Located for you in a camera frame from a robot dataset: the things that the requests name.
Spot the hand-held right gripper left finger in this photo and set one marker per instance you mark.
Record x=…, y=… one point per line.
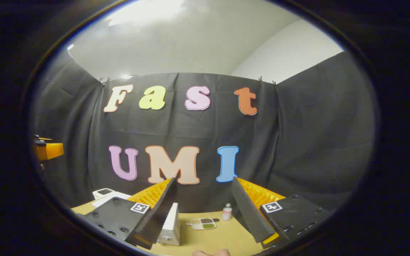
x=157, y=217

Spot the white microwave oven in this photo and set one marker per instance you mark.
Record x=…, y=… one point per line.
x=171, y=224

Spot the white device with dark screen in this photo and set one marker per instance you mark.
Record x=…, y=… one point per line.
x=102, y=192

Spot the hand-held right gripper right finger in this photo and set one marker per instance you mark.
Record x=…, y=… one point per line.
x=249, y=213

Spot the small bottle with pink label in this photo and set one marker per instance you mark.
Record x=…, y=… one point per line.
x=227, y=213

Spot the black backdrop cloth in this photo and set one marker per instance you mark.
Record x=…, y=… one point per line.
x=297, y=142

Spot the white compartment food tray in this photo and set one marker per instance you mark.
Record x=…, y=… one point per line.
x=203, y=224

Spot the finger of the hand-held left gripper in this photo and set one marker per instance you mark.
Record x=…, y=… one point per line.
x=50, y=151

